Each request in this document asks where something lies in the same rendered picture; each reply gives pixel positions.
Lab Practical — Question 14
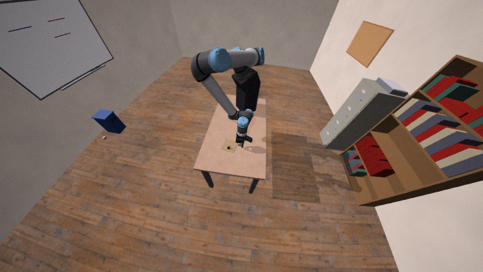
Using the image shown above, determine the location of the tan square mat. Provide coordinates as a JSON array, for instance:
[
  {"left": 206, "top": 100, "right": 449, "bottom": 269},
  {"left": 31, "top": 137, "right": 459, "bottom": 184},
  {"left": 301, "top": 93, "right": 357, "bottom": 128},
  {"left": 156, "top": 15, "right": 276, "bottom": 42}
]
[{"left": 221, "top": 139, "right": 238, "bottom": 153}]

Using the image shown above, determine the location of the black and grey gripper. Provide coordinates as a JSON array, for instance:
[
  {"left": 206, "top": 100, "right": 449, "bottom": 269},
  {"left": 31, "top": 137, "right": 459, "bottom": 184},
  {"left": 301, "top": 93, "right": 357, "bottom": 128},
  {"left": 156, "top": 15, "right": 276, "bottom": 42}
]
[{"left": 236, "top": 133, "right": 244, "bottom": 148}]

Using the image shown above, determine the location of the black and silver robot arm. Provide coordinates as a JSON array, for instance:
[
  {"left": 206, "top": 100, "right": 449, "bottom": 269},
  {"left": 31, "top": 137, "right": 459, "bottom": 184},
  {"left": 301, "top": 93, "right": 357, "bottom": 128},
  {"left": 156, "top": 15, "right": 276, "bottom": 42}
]
[{"left": 190, "top": 47, "right": 265, "bottom": 143}]

